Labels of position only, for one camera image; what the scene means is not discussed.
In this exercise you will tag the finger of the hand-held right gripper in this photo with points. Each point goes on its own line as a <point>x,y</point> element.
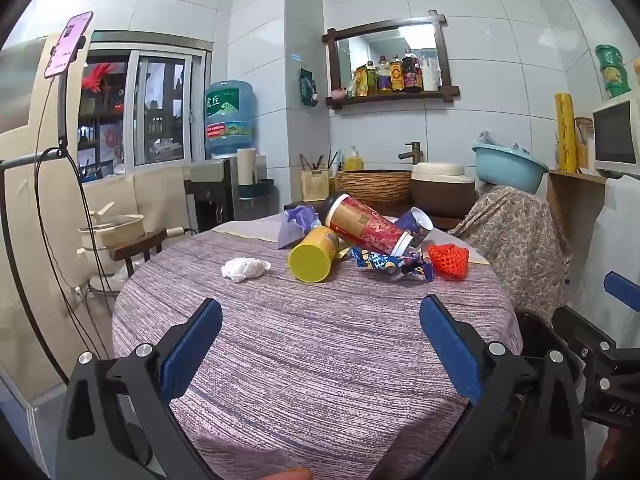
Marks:
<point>624,291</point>
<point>575,326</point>

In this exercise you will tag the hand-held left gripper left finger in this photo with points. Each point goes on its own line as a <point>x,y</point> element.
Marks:
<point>192,345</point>

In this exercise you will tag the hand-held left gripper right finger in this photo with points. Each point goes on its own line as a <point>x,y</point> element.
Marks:
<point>450,350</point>

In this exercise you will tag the yellow cylindrical can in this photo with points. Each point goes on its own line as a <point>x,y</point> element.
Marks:
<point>312,257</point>

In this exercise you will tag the purple plastic bag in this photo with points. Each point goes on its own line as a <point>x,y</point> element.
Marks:
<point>295,222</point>

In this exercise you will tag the person's left hand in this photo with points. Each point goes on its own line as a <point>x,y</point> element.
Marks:
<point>292,475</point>

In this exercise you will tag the white cloth cover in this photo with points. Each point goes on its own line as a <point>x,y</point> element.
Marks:
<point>620,230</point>

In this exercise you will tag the person's dark red clothing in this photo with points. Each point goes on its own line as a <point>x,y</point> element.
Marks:
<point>617,457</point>

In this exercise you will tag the red foam fruit net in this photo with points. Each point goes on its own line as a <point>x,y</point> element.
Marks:
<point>450,260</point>

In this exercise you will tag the crumpled white tissue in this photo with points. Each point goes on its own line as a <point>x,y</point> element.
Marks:
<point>242,269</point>

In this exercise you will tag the floral cloth cover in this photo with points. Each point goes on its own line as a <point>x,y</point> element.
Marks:
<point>515,240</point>

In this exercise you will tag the wooden cabinet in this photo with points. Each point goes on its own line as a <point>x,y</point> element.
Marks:
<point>565,200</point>

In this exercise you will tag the dark wooden stool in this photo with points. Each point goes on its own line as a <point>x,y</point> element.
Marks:
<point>142,247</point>

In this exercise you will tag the blue snack wrapper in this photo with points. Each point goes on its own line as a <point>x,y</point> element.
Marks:
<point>380,262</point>

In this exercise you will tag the striped purple tablecloth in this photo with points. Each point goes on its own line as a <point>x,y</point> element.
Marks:
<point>310,360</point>

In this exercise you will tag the cream yellow-edged table cover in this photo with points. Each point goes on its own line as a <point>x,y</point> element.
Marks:
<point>240,230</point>

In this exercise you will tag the blue paper cup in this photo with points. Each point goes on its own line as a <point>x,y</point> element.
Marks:
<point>412,225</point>

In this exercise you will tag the white cooking pot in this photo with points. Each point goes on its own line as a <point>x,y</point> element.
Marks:
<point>115,230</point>

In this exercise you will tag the black water dispenser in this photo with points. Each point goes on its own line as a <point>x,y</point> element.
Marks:
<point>210,200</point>

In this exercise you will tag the white microwave oven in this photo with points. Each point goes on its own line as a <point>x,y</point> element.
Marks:
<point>617,135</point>

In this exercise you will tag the brown pot with cream lid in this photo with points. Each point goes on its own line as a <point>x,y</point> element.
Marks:
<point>442,190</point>

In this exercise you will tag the light blue plastic basin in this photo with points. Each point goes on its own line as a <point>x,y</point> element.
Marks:
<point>510,172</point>

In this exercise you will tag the yellow foil roll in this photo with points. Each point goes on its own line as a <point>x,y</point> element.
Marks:
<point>566,135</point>

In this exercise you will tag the dark teal holder tray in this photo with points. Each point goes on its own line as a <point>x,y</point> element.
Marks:
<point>260,189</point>

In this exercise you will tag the woven wicker basin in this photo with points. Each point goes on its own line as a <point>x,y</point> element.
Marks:
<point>374,187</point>

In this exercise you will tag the white paper cup stack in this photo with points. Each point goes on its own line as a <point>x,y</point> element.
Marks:
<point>246,170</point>

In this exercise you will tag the beige chopstick holder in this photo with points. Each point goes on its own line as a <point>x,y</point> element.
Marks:
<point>314,186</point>

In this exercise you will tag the bronze faucet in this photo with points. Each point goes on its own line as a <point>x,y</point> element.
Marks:
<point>414,152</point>

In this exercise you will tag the yellow soap pump bottle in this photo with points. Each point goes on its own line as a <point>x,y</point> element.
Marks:
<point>354,161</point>

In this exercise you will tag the stacked green cups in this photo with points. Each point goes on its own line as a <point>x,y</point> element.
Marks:
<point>612,72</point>

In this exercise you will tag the blue water jug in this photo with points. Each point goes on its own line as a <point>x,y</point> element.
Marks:
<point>230,115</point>

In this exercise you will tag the sliding glass window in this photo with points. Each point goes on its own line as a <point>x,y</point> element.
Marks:
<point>160,110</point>

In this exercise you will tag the black phone stand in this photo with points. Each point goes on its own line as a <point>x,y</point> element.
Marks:
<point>62,110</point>

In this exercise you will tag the dark red label bottle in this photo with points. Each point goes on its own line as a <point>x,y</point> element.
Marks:
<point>412,74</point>

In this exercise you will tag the small pink teapot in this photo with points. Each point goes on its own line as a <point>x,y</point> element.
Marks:
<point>338,94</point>

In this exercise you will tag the amber oil bottle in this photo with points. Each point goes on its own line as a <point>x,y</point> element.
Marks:
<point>397,75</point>

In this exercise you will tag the green label bottle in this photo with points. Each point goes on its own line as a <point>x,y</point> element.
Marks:
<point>371,80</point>

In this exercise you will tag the yellow sauce bottle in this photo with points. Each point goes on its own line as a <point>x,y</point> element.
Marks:
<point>360,82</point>

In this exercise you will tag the green hanging bag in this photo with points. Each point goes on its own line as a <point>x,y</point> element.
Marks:
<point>308,87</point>

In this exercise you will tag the beige cover sheet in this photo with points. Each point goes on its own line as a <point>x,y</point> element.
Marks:
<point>30,110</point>

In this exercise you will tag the wooden framed mirror shelf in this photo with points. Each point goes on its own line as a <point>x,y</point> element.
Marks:
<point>360,50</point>

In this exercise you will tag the pink smartphone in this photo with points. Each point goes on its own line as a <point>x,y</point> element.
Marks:
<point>67,45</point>

